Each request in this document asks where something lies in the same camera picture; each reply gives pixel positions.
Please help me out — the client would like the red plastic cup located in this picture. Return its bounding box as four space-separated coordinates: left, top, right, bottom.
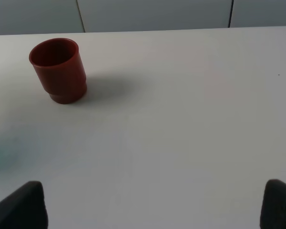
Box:
29 38 87 104

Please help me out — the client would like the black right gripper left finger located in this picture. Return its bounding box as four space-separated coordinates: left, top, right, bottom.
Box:
0 181 49 229

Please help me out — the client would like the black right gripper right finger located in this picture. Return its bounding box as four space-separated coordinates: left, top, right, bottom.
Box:
260 179 286 229

